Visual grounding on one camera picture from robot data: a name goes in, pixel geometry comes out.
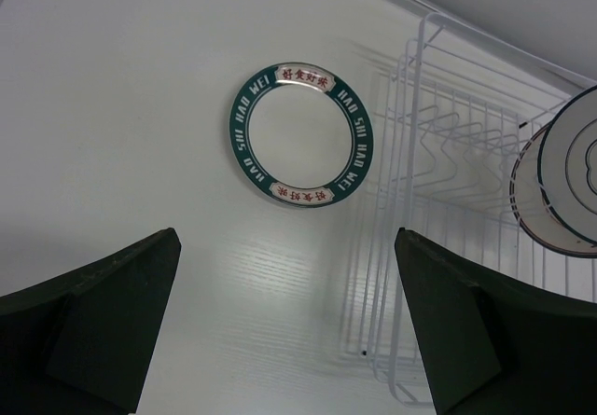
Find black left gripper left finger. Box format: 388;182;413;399
1;228;181;414

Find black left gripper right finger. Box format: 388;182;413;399
395;228;596;414

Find orange sunburst plate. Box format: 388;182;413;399
508;126;596;259

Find white plate grey rings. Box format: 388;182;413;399
535;84;597;251

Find green rimmed white plate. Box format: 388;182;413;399
229;62;374;208

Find white wire dish rack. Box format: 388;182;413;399
340;13;596;414

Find aluminium frame rail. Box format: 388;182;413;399
384;0;596;90

